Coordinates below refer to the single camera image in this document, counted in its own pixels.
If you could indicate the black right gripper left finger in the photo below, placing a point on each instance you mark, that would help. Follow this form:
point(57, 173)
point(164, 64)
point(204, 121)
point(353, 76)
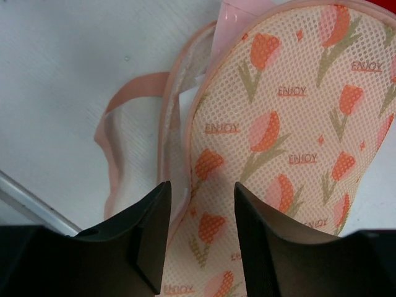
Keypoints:
point(121, 256)

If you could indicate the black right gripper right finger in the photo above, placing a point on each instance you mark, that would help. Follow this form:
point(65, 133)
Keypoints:
point(283, 257)

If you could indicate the pink tulip mesh laundry bag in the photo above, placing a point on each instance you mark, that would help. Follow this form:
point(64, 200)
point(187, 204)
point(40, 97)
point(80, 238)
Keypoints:
point(295, 108)

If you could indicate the pink bra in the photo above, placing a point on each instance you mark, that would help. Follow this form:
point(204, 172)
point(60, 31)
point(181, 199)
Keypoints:
point(234, 15)

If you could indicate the red plastic tray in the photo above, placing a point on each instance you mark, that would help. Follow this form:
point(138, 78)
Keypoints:
point(390, 5)

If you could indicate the aluminium mounting rail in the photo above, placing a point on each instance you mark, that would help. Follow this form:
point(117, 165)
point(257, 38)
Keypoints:
point(33, 208)

